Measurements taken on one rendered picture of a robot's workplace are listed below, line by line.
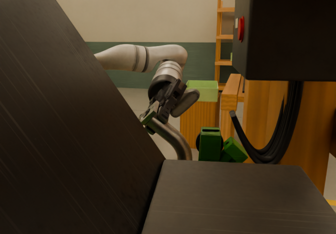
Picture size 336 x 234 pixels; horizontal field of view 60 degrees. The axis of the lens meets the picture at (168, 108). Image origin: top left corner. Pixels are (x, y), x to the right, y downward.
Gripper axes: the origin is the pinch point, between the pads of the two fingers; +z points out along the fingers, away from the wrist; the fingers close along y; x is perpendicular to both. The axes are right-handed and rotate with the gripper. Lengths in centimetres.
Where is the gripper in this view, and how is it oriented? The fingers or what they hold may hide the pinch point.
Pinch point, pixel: (157, 120)
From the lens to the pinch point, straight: 56.1
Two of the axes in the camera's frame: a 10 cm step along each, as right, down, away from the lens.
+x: 7.4, 6.2, 2.6
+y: 6.6, -6.2, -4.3
